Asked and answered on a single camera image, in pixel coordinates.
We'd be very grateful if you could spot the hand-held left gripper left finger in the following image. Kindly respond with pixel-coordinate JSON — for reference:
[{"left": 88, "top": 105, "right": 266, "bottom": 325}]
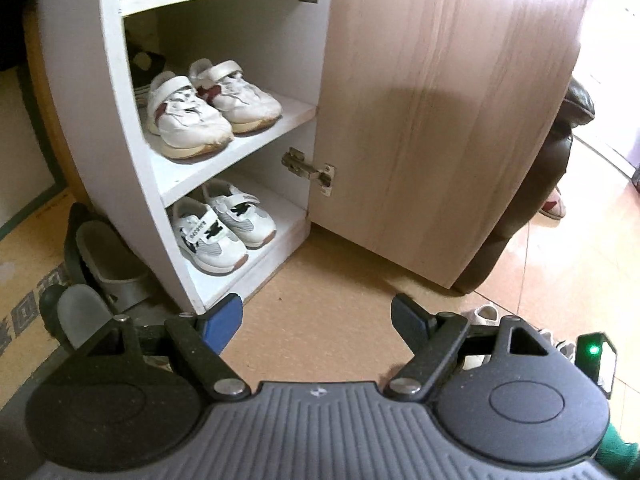
[{"left": 84, "top": 293, "right": 253, "bottom": 403}]

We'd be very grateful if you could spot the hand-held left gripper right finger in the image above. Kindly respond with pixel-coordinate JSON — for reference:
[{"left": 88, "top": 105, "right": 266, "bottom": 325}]
[{"left": 383, "top": 293, "right": 552, "bottom": 404}]

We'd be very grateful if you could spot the white patterned sock shoe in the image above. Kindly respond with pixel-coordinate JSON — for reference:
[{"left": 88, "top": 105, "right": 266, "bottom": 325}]
[
  {"left": 539, "top": 329, "right": 576, "bottom": 362},
  {"left": 459, "top": 304, "right": 501, "bottom": 329}
]

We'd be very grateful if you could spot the white navy-strap sneaker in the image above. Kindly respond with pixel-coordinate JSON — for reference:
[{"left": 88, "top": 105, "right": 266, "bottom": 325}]
[
  {"left": 202, "top": 178, "right": 278, "bottom": 249},
  {"left": 169, "top": 195, "right": 250, "bottom": 275}
]

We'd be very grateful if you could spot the white maroon-striped sneaker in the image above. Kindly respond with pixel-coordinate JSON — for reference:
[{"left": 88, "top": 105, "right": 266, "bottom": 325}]
[
  {"left": 188, "top": 58, "right": 284, "bottom": 135},
  {"left": 146, "top": 73, "right": 235, "bottom": 160}
]

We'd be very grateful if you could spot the white shoe cabinet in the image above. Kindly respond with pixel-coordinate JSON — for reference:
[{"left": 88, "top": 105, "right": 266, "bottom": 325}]
[{"left": 22, "top": 0, "right": 332, "bottom": 314}]

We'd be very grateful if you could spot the grey rubber slipper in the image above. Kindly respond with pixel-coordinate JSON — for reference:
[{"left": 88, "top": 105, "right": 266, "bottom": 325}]
[
  {"left": 65, "top": 202, "right": 161, "bottom": 311},
  {"left": 38, "top": 282, "right": 124, "bottom": 354}
]

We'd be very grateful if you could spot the pink red plush slipper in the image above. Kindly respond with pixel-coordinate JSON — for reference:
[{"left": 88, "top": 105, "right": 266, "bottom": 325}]
[{"left": 537, "top": 184, "right": 569, "bottom": 220}]

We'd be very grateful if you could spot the brown leather sofa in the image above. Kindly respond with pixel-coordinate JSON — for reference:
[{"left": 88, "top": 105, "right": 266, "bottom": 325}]
[{"left": 452, "top": 76, "right": 597, "bottom": 297}]

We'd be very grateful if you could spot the metal door hinge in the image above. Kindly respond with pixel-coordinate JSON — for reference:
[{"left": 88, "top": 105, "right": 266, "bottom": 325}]
[{"left": 282, "top": 148, "right": 337, "bottom": 199}]

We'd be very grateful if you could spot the flattened printed cardboard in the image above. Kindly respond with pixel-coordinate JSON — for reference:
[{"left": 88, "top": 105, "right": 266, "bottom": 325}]
[{"left": 0, "top": 187, "right": 109, "bottom": 396}]

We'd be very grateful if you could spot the light wood cabinet door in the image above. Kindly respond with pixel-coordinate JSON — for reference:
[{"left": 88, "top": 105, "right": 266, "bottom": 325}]
[{"left": 307, "top": 0, "right": 599, "bottom": 291}]

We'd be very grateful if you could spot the dark sneaker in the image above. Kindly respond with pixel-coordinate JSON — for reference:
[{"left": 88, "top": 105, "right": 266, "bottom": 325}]
[{"left": 128, "top": 49, "right": 174, "bottom": 109}]

